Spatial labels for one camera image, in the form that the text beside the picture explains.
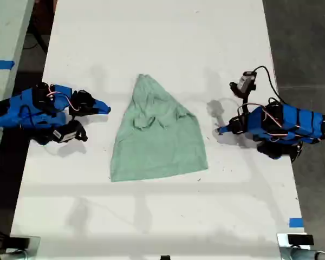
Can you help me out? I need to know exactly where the pale green T-shirt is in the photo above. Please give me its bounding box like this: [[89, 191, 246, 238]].
[[109, 73, 209, 183]]

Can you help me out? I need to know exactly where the white side table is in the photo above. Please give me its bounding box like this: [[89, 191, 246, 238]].
[[0, 0, 35, 176]]

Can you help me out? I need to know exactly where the short blue tape strip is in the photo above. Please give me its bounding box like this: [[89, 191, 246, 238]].
[[289, 217, 305, 229]]

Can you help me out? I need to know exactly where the small black box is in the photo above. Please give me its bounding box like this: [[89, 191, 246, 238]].
[[9, 236, 31, 249], [287, 234, 315, 246]]

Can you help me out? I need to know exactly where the red white servo wire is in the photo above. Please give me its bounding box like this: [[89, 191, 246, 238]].
[[262, 106, 297, 142], [47, 83, 81, 112]]

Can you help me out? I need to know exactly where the black camera box white label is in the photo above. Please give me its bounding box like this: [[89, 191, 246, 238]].
[[51, 120, 88, 144]]

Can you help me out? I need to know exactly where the black camera box grey face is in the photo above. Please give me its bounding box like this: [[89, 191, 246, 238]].
[[229, 70, 258, 97]]

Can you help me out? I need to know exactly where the black camera cable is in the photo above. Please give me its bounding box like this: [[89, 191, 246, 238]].
[[251, 66, 289, 106]]

